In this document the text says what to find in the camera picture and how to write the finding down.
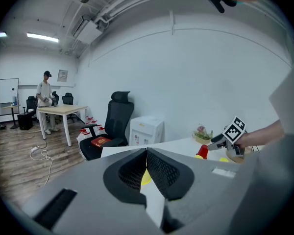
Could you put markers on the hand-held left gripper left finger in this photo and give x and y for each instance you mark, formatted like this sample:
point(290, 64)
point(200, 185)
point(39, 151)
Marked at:
point(127, 177)

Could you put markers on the framed wall notice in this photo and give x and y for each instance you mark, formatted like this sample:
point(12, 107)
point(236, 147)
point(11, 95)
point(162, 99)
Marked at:
point(62, 75)

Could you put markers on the potted flower plant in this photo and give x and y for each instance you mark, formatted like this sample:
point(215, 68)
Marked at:
point(202, 134)

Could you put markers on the black box on floor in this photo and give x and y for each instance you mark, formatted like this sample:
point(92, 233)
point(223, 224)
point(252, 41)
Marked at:
point(25, 121)

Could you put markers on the long ceiling light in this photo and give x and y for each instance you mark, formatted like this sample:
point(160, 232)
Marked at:
point(42, 37)

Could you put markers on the small round side table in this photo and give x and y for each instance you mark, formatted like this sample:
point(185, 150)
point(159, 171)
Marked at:
point(12, 108)

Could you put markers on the whiteboard on stand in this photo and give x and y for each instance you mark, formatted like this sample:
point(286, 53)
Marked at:
point(7, 90)

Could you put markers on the wooden table white legs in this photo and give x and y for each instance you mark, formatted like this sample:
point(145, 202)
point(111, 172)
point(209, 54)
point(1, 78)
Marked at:
point(63, 109)

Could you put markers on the white water dispenser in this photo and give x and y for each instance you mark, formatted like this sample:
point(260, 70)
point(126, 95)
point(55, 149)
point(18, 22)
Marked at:
point(145, 131)

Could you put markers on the round wooden tray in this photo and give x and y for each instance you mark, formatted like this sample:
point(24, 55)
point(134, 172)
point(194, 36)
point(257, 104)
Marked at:
point(237, 159)

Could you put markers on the black high-back office chair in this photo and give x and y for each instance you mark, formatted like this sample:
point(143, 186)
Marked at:
point(117, 121)

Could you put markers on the white ceiling pipes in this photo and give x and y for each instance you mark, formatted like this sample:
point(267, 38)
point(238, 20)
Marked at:
point(127, 1)

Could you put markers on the yellow cup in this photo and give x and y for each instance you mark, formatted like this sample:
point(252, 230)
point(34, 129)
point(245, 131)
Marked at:
point(174, 199)
point(198, 157)
point(145, 179)
point(224, 159)

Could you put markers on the red book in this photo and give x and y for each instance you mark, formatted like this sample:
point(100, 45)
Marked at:
point(100, 141)

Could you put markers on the ceiling air conditioner unit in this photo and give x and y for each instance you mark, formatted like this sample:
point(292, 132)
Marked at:
point(88, 30)

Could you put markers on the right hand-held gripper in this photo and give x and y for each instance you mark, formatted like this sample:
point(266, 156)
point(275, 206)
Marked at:
point(234, 132)

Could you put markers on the person's right forearm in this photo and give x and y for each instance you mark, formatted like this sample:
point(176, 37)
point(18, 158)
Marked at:
point(262, 134)

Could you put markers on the blue bottle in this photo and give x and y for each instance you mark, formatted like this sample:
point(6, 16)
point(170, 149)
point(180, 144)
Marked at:
point(14, 100)

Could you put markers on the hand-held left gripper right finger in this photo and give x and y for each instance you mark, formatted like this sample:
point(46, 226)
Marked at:
point(169, 177)

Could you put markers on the red cup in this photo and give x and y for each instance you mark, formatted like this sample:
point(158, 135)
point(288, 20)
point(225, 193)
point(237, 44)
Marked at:
point(203, 152)

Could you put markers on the person's white shirt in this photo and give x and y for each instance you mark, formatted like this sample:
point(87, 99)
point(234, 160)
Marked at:
point(289, 111)

